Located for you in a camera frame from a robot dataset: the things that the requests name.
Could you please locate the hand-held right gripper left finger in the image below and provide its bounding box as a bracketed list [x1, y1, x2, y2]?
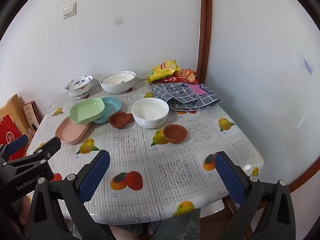
[27, 149, 118, 240]

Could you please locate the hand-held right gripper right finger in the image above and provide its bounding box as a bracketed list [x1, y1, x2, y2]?
[214, 151, 297, 240]

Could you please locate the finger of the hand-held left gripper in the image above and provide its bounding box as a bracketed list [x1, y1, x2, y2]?
[0, 134, 29, 160]
[4, 136, 62, 174]

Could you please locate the pink square plate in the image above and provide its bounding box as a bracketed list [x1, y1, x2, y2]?
[55, 117, 90, 145]

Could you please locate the green square plate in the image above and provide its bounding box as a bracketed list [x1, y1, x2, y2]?
[69, 98, 105, 125]

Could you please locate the blue square plate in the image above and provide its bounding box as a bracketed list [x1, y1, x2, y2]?
[94, 96, 122, 124]

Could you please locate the red paper bag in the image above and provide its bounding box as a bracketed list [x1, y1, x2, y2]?
[0, 114, 28, 160]

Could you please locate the wooden chair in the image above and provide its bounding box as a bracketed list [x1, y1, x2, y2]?
[200, 196, 265, 230]

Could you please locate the patterned flat box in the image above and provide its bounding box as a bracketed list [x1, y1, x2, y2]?
[22, 101, 41, 133]

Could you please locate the brown cardboard bag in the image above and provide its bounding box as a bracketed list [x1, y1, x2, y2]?
[0, 94, 29, 135]

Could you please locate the fruit print tablecloth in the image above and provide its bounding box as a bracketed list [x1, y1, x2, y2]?
[26, 79, 265, 225]

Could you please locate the blue patterned footed bowl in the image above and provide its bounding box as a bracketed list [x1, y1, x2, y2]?
[64, 75, 93, 99]

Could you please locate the wooden baseboard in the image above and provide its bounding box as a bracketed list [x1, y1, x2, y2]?
[287, 160, 320, 193]

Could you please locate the plain white bowl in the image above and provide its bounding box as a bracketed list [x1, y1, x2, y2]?
[131, 98, 169, 129]

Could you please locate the large white bowl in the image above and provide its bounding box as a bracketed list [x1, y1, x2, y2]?
[100, 71, 137, 94]

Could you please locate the grey checkered cloth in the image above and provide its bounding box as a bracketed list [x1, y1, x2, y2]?
[149, 82, 222, 111]

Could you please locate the white bowl with orange print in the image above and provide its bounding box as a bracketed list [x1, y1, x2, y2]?
[101, 72, 135, 85]

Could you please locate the red chips bag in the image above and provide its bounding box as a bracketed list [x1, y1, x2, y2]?
[160, 69, 198, 84]

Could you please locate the yellow chips bag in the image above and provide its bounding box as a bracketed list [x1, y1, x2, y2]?
[147, 60, 181, 83]

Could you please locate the white light switch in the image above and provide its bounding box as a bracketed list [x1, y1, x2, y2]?
[62, 2, 77, 19]

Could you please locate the wooden door frame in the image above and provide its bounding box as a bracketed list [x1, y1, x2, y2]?
[196, 0, 213, 84]

